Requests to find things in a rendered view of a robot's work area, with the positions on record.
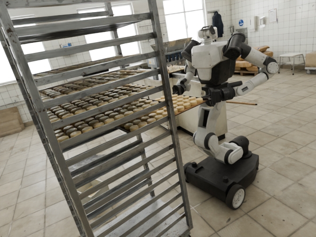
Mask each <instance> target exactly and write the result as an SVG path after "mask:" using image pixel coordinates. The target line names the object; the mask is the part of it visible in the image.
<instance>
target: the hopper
mask: <svg viewBox="0 0 316 237"><path fill-rule="evenodd" d="M192 38H193V37H189V38H183V39H176V40H172V41H167V42H163V45H164V51H165V53H168V52H172V51H176V50H181V49H185V48H186V47H187V45H188V44H189V43H190V41H191V40H192ZM150 46H151V47H152V49H153V50H154V51H156V46H155V44H153V45H150Z"/></svg>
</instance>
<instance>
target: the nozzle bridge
mask: <svg viewBox="0 0 316 237"><path fill-rule="evenodd" d="M183 50H184V49H181V50H176V51H172V52H168V53H165V57H166V64H167V65H169V64H173V63H178V62H182V61H186V59H185V58H184V59H182V55H181V52H182V51H183ZM172 54H173V55H172ZM178 55H179V56H180V60H179V58H178ZM175 56H176V57H177V58H176V61H175ZM171 57H172V58H173V61H172V62H171ZM167 58H168V59H169V62H167ZM147 63H148V67H151V70H155V69H157V68H159V64H158V57H154V58H150V59H147ZM153 79H154V80H159V78H158V75H155V76H153Z"/></svg>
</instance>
